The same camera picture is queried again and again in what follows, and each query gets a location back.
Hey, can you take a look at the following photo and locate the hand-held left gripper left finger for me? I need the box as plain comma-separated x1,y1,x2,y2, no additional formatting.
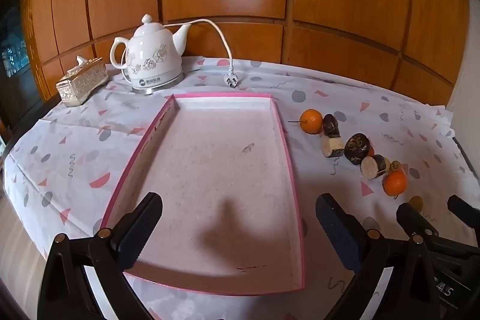
39,192,164,320

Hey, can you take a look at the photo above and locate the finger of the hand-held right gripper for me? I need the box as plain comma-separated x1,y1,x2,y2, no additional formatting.
447,195,480,224
397,203,440,239

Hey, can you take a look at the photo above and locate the dark window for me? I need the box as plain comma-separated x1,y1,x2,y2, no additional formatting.
0,1,32,81

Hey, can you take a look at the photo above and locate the white power cord with plug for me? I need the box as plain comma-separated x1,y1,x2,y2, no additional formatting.
165,19,241,89

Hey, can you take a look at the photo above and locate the silver kettle base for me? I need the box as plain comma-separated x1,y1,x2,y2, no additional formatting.
131,73,186,96

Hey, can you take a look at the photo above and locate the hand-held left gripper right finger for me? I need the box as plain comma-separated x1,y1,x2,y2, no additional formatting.
315,193,441,320

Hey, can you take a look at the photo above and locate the white floral ceramic kettle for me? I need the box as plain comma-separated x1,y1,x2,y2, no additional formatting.
110,14,193,90

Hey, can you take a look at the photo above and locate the white patterned tablecloth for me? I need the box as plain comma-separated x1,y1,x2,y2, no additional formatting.
4,55,469,320

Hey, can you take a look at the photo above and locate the pink shallow box tray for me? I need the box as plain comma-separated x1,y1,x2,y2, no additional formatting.
100,92,305,296

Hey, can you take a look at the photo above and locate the mandarin orange with stem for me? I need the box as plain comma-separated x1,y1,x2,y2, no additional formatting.
288,109,323,135

